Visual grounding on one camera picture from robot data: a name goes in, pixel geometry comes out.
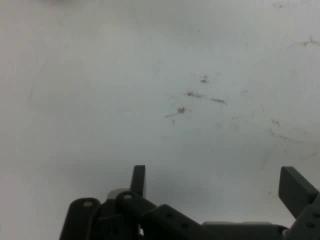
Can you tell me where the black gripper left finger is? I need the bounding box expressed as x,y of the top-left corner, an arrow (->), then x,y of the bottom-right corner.
59,164 -> 218,240

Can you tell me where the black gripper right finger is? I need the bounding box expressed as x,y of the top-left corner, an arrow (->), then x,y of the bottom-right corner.
278,166 -> 320,240

